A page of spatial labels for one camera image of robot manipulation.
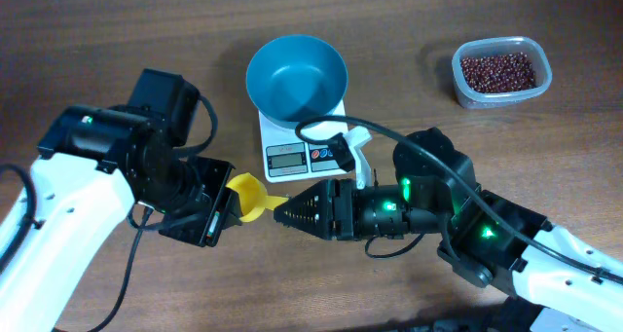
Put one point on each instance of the clear plastic bean container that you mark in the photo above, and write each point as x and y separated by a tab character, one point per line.
470	99

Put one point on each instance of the red beans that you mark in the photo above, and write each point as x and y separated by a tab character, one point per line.
498	73

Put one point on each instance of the teal plastic bowl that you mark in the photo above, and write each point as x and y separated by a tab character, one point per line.
296	77

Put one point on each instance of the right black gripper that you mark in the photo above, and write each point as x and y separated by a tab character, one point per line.
342	209

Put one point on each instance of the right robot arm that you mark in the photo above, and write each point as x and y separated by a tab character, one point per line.
485	238

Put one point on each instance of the yellow measuring scoop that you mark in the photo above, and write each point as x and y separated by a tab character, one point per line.
253	197

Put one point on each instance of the white digital kitchen scale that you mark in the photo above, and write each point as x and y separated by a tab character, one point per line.
288	158

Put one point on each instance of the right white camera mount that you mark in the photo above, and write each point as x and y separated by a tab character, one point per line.
356	139

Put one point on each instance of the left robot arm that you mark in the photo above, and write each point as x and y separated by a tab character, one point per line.
94	166

